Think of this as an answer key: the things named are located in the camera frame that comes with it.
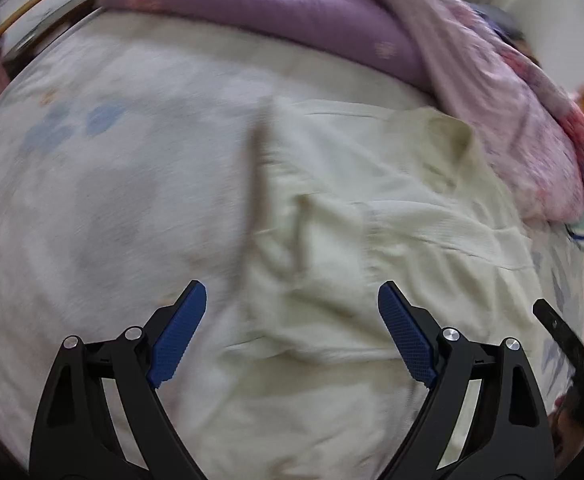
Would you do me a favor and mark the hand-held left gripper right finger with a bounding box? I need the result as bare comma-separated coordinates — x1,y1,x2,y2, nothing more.
377,280,556,480

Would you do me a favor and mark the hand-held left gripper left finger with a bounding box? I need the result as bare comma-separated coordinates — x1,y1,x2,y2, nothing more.
29,280,208,480

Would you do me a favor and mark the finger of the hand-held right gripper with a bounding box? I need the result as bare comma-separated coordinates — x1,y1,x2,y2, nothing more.
532,298,584,386

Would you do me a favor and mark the cream white shirt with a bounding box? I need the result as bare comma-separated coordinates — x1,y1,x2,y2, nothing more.
217,97,555,480

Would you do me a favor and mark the white patterned bed sheet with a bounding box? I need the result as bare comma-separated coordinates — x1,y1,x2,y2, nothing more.
0,7,584,480

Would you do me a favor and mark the pink floral blanket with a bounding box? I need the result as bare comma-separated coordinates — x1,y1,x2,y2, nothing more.
357,0,584,223

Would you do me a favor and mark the purple quilt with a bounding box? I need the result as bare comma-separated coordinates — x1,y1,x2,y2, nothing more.
94,0,440,93

